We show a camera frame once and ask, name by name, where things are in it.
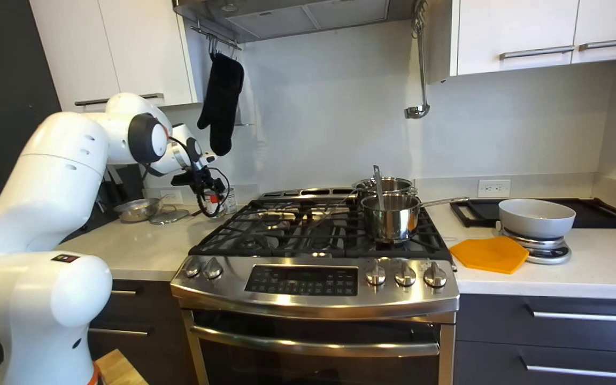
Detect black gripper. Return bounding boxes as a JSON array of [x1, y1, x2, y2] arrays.
[[169, 135, 228, 217]]

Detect steel kitchen scale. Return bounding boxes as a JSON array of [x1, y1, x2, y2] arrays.
[[498, 226, 575, 268]]

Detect glass pot lid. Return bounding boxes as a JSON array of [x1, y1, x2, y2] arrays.
[[148, 202, 194, 230]]

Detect steel stove knob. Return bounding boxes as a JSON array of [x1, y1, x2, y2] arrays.
[[364, 261, 388, 290], [422, 261, 452, 292], [394, 261, 419, 290], [203, 259, 226, 283], [182, 261, 205, 283]]

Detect black countertop appliance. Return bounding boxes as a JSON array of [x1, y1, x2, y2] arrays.
[[93, 163, 148, 219]]

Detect black oven mitt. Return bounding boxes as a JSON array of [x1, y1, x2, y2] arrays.
[[194, 52, 245, 159]]

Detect white hanging towel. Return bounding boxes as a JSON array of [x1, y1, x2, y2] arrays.
[[232, 50, 265, 141]]

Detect stainless steel gas stove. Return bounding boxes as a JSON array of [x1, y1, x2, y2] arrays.
[[169, 186, 461, 385]]

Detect dark lower cabinet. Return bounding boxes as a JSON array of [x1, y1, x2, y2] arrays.
[[454, 292, 616, 385], [85, 279, 198, 385]]

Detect steel utensil in saucepan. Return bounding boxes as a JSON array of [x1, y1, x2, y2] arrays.
[[368, 163, 387, 215]]

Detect large steel saucepan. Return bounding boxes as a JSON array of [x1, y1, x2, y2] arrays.
[[359, 194, 461, 247]]

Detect small steel saucepan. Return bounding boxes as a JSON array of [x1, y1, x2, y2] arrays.
[[354, 176, 419, 200]]

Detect steel range hood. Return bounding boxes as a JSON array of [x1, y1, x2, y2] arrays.
[[171, 0, 422, 50]]

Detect hanging steel ladle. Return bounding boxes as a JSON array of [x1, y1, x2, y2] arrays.
[[402, 4, 434, 122]]

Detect orange silicone mat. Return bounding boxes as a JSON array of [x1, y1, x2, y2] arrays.
[[449, 236, 533, 277]]

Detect grey bowl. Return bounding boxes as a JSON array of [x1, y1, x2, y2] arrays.
[[495, 198, 579, 243]]

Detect black tray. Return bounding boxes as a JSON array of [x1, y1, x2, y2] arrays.
[[449, 198, 616, 232]]

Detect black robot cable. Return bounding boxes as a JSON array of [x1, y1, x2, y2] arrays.
[[146, 133, 232, 221]]

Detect steel oven door handle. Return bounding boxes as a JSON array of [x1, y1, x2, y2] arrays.
[[186, 324, 445, 360]]

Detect white wall outlet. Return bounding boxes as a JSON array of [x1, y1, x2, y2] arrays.
[[474, 178, 514, 202]]

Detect white wall cabinet steel handles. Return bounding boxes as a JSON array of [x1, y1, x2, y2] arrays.
[[423, 0, 616, 80]]

